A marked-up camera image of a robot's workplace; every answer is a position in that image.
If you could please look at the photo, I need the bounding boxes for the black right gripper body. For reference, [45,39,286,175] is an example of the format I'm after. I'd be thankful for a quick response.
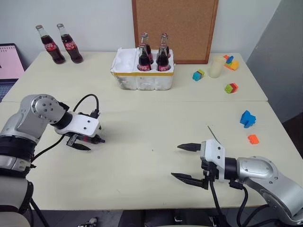
[201,158,220,183]

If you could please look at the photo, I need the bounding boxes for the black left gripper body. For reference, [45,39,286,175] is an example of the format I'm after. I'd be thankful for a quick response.
[66,133,100,146]

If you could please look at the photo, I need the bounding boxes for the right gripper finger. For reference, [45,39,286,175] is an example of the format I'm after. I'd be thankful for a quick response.
[177,142,202,152]
[170,172,210,191]

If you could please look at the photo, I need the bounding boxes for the pen-shaped electric screwdriver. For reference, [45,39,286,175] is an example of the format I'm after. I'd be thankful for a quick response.
[78,135,106,144]

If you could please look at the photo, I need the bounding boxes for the small orange toy block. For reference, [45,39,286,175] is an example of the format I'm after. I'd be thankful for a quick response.
[247,134,260,145]

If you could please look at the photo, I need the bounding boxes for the blue toy block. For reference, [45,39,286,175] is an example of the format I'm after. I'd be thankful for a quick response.
[240,110,258,129]

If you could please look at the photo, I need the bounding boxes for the white foam bottle box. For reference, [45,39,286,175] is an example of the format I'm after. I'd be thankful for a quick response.
[109,47,176,91]

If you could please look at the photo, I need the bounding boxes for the green red orange toy blocks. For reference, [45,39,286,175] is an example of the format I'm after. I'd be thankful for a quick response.
[224,82,239,94]

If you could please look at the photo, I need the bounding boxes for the teal pink green toy blocks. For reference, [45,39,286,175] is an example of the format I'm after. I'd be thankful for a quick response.
[192,69,205,82]

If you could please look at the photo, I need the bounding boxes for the small silver metal object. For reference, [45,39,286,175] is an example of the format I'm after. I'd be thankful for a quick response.
[81,217,98,227]

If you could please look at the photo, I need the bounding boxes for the cream plastic cup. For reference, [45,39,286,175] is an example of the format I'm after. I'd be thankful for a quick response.
[208,56,226,79]

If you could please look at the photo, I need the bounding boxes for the glass cola bottle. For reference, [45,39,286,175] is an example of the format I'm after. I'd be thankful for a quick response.
[159,33,171,60]
[139,32,154,64]
[156,44,169,72]
[56,23,84,64]
[137,45,152,72]
[35,24,66,65]

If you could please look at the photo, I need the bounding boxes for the orange blue yellow toy blocks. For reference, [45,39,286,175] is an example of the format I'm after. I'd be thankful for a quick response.
[223,54,240,71]

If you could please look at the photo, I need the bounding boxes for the laptop with pink screen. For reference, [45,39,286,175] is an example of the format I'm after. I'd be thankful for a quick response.
[0,43,26,103]

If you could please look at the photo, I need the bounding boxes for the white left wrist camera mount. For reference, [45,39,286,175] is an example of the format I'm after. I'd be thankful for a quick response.
[53,112,100,138]

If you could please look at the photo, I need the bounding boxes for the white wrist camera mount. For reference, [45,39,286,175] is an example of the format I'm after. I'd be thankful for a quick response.
[199,139,227,183]
[53,112,100,138]

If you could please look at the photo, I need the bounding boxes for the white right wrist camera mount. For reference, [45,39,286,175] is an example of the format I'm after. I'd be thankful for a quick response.
[199,139,227,183]

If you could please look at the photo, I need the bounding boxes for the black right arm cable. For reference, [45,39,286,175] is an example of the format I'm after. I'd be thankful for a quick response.
[208,178,270,227]

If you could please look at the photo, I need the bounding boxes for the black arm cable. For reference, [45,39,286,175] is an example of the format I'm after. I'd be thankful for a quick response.
[29,94,101,169]
[208,178,270,227]

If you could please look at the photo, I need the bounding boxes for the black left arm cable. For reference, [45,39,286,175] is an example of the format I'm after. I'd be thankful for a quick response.
[29,94,101,169]

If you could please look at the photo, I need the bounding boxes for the cork board with wooden frame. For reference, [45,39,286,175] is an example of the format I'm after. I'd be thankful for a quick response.
[131,0,219,65]

